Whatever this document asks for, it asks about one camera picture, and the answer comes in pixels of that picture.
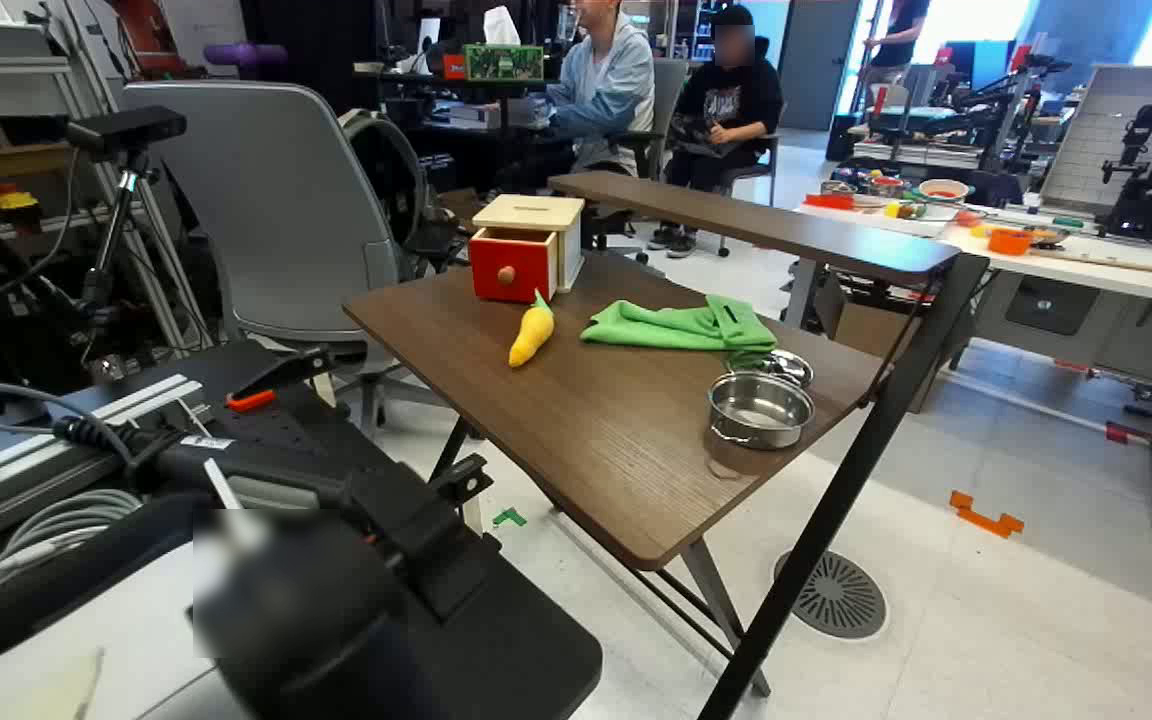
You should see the yellow plush carrot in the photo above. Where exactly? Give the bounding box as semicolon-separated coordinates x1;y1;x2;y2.
504;290;560;370

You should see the green cloth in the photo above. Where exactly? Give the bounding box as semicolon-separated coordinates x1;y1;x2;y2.
580;290;780;362

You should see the red wooden drawer box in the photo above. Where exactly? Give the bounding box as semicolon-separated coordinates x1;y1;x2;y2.
464;193;586;307

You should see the steel bowl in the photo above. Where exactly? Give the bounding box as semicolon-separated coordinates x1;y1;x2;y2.
705;366;815;457

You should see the steel lid with knob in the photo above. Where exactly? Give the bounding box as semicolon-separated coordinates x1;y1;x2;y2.
761;344;815;391

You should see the black round wheel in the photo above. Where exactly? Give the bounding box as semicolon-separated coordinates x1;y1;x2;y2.
340;109;467;270

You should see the seated person light-blue shirt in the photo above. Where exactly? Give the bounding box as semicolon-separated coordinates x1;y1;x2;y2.
539;0;660;174

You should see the seated person black shirt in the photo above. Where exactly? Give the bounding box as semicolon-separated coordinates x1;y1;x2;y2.
647;0;789;257

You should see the green box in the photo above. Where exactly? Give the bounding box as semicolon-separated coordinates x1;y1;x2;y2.
461;41;547;87

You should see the grey office chair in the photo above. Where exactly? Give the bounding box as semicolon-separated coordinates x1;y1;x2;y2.
118;81;408;431

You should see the round metal floor drain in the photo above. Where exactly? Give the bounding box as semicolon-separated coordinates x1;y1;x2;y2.
774;546;892;642

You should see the orange floor marker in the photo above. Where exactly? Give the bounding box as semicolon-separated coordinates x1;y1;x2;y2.
946;488;1028;545

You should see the orange plastic object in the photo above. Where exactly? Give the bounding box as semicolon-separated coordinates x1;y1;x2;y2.
984;222;1036;259

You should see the purple object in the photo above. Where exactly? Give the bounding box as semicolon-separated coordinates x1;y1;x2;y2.
199;34;290;71

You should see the standing person dark shirt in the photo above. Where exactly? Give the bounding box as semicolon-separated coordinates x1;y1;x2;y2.
869;0;932;71

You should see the white work table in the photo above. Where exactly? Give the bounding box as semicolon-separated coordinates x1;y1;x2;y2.
800;184;1152;555

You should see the brown table with black frame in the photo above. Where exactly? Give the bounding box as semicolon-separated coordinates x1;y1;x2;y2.
340;166;991;720

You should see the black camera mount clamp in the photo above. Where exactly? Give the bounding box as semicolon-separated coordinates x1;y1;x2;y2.
179;384;609;720

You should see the orange clamp handle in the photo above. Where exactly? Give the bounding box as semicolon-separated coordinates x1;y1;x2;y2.
223;384;280;414

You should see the aluminium rail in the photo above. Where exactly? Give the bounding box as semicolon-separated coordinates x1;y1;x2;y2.
0;370;209;523

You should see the grey cable bundle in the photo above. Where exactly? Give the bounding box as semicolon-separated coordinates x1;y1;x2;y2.
0;484;146;615

